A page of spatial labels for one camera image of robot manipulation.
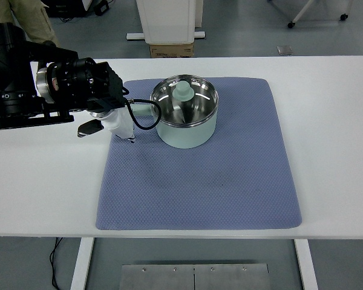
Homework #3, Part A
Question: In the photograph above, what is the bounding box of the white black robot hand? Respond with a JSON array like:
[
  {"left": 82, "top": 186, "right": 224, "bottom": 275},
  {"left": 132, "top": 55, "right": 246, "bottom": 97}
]
[{"left": 77, "top": 108, "right": 137, "bottom": 144}]

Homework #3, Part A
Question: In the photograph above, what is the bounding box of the green pot with handle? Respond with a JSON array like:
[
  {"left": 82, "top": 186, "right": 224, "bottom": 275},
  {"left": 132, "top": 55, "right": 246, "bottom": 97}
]
[{"left": 128, "top": 74, "right": 220, "bottom": 150}]

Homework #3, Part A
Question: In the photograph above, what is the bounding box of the glass lid with green knob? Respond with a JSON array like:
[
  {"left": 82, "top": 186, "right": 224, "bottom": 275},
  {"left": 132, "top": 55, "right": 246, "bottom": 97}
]
[{"left": 150, "top": 74, "right": 220, "bottom": 127}]

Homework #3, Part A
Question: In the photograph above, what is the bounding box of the blue textured mat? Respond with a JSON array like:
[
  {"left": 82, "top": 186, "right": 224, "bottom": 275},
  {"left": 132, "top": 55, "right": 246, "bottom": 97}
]
[{"left": 96, "top": 77, "right": 303, "bottom": 232}]

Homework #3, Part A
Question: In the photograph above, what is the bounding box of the brown cardboard box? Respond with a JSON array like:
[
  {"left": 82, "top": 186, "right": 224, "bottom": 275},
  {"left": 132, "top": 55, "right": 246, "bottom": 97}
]
[{"left": 149, "top": 43, "right": 195, "bottom": 59}]

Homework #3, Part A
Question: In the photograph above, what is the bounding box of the small black box device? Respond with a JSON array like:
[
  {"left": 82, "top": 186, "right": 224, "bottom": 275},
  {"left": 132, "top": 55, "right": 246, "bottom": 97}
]
[{"left": 93, "top": 0, "right": 111, "bottom": 16}]

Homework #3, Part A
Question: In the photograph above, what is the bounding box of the black floor equipment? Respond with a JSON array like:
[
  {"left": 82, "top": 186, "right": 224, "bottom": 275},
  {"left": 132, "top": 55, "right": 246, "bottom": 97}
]
[{"left": 45, "top": 0, "right": 90, "bottom": 19}]

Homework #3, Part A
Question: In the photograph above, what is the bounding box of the person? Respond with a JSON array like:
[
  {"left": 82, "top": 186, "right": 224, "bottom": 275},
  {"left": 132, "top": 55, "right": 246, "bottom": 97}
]
[{"left": 5, "top": 0, "right": 61, "bottom": 48}]

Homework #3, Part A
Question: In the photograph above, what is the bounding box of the white table leg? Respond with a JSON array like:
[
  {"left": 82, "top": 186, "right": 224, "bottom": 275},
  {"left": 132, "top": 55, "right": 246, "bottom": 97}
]
[
  {"left": 293, "top": 239, "right": 319, "bottom": 290},
  {"left": 70, "top": 237, "right": 95, "bottom": 290}
]

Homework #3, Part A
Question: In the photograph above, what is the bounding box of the grey metal plate with screws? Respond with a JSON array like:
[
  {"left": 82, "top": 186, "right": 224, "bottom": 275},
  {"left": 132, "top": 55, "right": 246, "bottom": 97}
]
[{"left": 120, "top": 263, "right": 272, "bottom": 290}]

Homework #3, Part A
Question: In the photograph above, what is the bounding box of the white pedestal cabinet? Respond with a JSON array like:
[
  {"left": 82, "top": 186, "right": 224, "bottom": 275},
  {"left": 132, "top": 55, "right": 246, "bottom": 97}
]
[{"left": 126, "top": 0, "right": 206, "bottom": 45}]

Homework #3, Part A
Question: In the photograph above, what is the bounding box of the black floor cable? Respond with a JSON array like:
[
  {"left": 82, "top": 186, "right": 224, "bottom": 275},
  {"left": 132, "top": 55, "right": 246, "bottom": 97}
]
[{"left": 50, "top": 237, "right": 64, "bottom": 290}]

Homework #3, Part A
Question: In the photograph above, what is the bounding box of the white wheeled frame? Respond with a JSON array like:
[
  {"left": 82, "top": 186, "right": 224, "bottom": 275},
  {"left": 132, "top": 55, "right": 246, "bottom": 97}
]
[{"left": 287, "top": 0, "right": 350, "bottom": 30}]

